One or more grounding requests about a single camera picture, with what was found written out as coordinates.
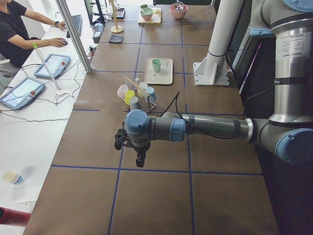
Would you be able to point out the person in black shirt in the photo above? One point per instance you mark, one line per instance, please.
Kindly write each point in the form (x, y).
(15, 43)

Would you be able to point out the pink bowl with ice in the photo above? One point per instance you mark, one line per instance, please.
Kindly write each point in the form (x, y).
(178, 10)

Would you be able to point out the blue plastic cup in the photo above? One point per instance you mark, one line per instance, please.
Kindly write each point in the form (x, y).
(152, 94)

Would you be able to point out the teach pendant tablet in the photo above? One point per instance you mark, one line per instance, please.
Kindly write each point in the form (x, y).
(56, 64)
(22, 94)

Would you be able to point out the aluminium frame post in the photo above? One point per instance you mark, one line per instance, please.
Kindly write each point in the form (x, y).
(62, 5)

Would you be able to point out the white plastic tray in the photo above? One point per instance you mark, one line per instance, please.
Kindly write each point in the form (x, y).
(163, 77)

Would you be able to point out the near teach pendant tablet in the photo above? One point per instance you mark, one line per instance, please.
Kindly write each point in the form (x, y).
(22, 94)

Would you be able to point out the paper cup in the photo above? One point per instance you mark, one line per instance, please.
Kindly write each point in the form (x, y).
(12, 177)

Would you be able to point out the yellow plastic cup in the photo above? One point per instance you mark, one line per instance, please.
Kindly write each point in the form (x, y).
(128, 95)

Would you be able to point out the cream plastic cup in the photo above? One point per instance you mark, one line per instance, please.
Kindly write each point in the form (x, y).
(143, 86)

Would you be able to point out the black monitor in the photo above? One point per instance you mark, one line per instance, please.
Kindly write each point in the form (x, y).
(94, 18)

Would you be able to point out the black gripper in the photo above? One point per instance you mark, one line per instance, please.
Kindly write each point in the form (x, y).
(141, 148)

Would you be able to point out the pink plastic cup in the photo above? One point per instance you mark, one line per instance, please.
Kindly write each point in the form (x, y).
(121, 92)

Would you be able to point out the folded grey cloth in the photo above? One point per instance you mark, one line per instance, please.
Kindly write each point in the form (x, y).
(116, 39)

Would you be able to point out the far teach pendant tablet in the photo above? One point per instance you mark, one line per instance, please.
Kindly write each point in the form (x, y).
(56, 64)

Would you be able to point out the green bowl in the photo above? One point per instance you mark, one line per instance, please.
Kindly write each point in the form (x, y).
(146, 13)

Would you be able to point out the red cylinder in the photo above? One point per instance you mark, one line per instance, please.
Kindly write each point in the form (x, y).
(13, 217)

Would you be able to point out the black power box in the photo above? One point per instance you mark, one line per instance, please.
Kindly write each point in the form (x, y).
(97, 32)

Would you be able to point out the wooden mug tree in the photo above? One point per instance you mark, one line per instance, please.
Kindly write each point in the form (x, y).
(116, 28)

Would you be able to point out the white reacher grabber stick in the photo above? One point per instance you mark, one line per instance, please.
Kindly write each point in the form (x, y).
(60, 92)

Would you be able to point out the wooden cutting board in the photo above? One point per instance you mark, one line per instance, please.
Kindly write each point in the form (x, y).
(155, 19)

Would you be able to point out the black keyboard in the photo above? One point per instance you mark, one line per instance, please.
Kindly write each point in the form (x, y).
(77, 20)

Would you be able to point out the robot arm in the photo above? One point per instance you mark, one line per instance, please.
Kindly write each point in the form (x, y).
(288, 132)

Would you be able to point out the green plastic cup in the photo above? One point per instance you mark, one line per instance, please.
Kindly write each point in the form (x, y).
(156, 64)

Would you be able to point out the white wire cup rack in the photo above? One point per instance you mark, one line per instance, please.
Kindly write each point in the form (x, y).
(146, 105)

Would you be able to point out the grey plastic cup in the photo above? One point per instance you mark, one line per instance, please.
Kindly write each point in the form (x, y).
(135, 103)

